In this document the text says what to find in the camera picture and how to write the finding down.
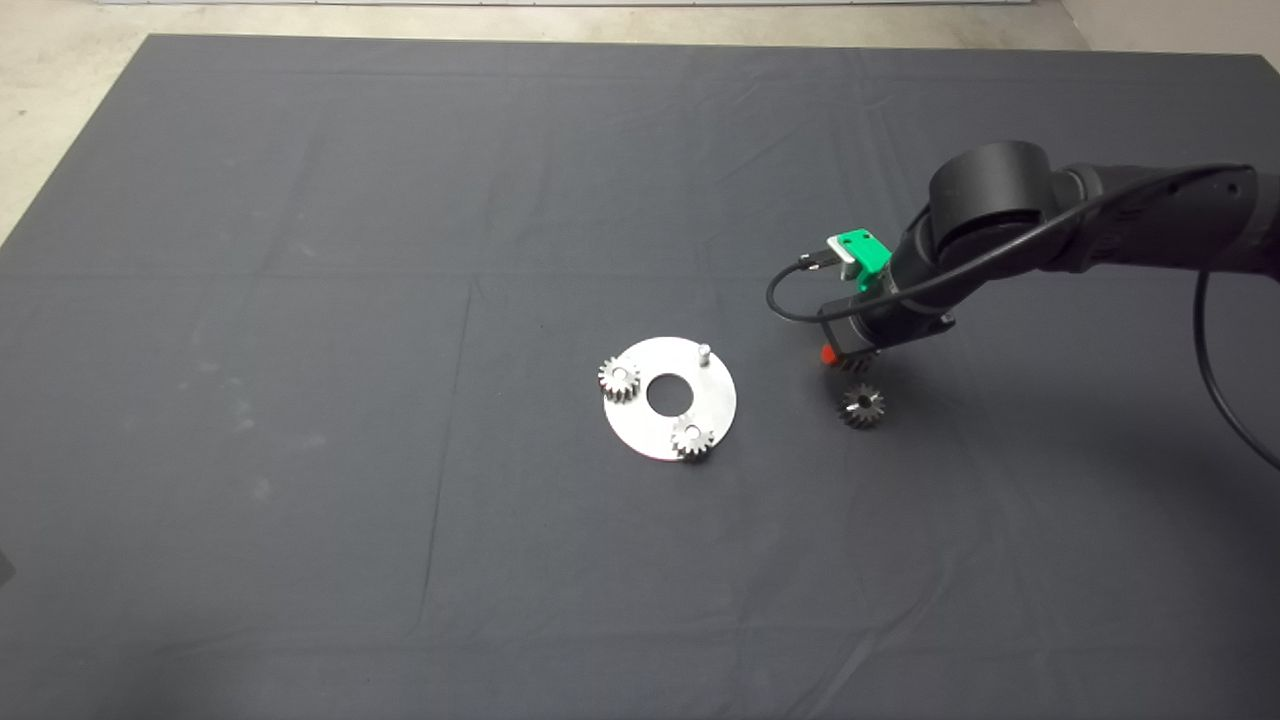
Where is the small steel gear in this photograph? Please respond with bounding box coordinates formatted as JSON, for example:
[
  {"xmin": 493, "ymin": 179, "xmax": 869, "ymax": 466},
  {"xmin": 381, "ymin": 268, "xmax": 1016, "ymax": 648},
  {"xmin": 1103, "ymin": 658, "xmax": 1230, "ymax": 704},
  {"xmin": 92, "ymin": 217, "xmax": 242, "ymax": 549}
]
[
  {"xmin": 669, "ymin": 415, "xmax": 715, "ymax": 463},
  {"xmin": 838, "ymin": 383, "xmax": 887, "ymax": 431},
  {"xmin": 598, "ymin": 357, "xmax": 642, "ymax": 404}
]

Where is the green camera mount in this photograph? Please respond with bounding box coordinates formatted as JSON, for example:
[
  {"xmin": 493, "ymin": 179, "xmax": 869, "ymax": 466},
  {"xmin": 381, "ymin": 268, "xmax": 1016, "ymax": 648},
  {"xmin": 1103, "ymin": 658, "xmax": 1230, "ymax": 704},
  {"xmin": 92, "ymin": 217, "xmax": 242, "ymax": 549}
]
[{"xmin": 838, "ymin": 229, "xmax": 893, "ymax": 294}]

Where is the dark grey table cloth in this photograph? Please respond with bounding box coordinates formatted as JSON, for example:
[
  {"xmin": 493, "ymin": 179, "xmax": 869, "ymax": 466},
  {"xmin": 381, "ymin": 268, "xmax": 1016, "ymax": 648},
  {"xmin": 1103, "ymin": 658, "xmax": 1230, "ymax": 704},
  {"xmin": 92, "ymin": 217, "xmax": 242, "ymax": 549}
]
[{"xmin": 0, "ymin": 33, "xmax": 1280, "ymax": 720}]

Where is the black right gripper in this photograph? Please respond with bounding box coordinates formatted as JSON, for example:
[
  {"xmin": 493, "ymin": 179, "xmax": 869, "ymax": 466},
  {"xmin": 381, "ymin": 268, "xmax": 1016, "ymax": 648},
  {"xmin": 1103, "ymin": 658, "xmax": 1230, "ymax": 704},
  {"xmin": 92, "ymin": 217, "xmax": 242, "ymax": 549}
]
[{"xmin": 818, "ymin": 290, "xmax": 956, "ymax": 368}]

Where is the round metal plate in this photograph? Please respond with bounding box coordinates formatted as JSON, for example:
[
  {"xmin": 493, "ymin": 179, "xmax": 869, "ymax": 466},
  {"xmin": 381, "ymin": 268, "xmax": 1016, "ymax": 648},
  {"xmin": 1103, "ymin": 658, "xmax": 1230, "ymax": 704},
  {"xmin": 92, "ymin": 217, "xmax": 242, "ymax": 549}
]
[{"xmin": 603, "ymin": 337, "xmax": 738, "ymax": 462}]

